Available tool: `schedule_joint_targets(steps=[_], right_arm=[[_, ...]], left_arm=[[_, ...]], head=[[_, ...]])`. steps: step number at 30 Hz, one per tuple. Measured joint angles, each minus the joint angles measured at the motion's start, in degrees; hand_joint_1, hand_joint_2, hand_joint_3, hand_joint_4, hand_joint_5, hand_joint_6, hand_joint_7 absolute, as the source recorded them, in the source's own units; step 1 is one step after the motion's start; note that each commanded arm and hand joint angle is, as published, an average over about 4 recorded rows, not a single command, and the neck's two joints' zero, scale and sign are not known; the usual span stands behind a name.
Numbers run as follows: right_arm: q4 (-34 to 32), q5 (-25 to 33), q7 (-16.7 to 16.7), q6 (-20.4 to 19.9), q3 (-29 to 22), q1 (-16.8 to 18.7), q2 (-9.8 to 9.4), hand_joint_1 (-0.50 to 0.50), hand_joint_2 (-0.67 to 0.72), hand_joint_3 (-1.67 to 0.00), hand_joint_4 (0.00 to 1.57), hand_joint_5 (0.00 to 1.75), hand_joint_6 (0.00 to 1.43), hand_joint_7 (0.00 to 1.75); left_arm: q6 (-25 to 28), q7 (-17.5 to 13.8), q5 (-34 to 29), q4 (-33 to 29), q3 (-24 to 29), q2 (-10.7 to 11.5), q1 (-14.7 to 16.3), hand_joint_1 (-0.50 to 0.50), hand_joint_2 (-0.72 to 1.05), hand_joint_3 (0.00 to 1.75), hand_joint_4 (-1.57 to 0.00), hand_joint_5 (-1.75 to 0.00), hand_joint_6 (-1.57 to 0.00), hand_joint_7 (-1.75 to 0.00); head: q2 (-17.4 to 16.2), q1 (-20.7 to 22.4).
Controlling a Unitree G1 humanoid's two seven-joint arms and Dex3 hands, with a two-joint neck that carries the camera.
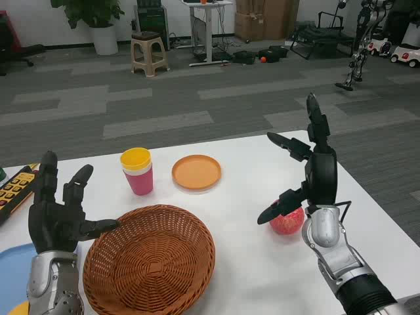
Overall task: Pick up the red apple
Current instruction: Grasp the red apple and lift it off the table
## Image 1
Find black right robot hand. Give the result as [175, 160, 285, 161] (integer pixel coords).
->
[257, 93, 339, 226]

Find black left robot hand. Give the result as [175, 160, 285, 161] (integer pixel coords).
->
[28, 150, 121, 255]

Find red apple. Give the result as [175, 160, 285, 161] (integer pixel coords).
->
[269, 198, 306, 236]

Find yellow black remote controller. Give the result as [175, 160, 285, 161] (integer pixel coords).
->
[0, 163, 41, 224]

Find light blue tray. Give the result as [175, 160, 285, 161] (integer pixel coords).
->
[0, 243, 37, 315]

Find pink plastic cup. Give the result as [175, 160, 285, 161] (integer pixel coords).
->
[123, 168, 154, 196]

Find yellow plastic cup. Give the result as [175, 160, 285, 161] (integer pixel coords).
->
[119, 147, 152, 172]

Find white plastic cup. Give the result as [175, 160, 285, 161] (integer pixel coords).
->
[121, 163, 154, 177]

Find brown wicker basket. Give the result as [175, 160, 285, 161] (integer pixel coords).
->
[82, 204, 217, 315]

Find orange round plate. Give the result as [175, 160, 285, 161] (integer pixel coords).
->
[171, 154, 222, 193]

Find wide black bag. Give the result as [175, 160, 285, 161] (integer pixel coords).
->
[257, 45, 291, 63]

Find black folding chair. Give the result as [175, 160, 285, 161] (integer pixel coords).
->
[289, 10, 357, 61]

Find small white toy car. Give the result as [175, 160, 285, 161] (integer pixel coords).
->
[367, 37, 393, 58]

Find small black bag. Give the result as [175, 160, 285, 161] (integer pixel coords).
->
[232, 50, 257, 65]

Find silver humanoid robot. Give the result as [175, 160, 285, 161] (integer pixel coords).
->
[335, 0, 395, 92]

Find large white toy car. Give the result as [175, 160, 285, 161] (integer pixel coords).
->
[390, 43, 420, 69]

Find brown cardboard box stack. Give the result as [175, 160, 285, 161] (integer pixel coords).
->
[234, 0, 301, 42]

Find short white plant pot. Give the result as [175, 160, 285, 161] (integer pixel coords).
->
[401, 22, 420, 47]

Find dark potted plant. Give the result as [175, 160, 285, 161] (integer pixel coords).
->
[383, 0, 420, 37]

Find white standing desk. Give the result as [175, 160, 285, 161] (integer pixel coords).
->
[181, 0, 234, 68]

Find grey computer tower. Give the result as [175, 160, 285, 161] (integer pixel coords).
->
[192, 15, 211, 60]

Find tall white plant pot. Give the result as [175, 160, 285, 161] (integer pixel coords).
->
[89, 24, 119, 56]

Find beige plastic stool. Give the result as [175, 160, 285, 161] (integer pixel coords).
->
[130, 31, 171, 79]

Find large green potted plant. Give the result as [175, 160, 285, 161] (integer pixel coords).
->
[50, 0, 126, 30]

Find black equipment rack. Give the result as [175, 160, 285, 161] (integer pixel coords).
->
[132, 0, 171, 51]

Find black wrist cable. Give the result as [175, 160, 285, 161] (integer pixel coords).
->
[333, 200, 352, 231]

